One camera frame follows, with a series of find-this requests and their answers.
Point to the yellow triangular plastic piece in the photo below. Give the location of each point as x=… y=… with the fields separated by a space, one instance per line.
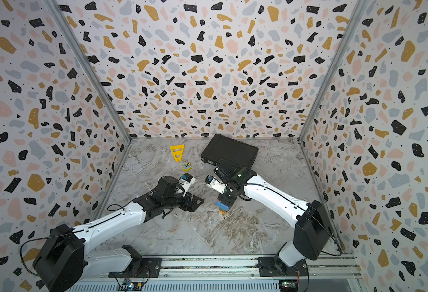
x=177 y=152

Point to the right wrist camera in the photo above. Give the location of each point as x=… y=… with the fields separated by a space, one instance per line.
x=215 y=184

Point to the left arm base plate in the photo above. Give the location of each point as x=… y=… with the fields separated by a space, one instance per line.
x=146 y=267

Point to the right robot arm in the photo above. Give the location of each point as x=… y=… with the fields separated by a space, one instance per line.
x=312 y=227

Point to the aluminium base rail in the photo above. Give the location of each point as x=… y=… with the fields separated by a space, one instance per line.
x=232 y=273

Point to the black carrying case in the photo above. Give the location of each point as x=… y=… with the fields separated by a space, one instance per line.
x=222 y=149

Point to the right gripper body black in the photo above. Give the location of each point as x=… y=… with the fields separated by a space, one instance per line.
x=226 y=198

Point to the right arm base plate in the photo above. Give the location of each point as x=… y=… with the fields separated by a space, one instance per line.
x=274 y=267

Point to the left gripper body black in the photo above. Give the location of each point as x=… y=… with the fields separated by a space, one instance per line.
x=177 y=201

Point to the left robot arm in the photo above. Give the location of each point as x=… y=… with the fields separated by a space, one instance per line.
x=68 y=254

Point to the small yellow round toy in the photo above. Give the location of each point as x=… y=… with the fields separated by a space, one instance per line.
x=186 y=167

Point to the blue lego brick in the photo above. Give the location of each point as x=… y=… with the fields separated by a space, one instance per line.
x=222 y=207

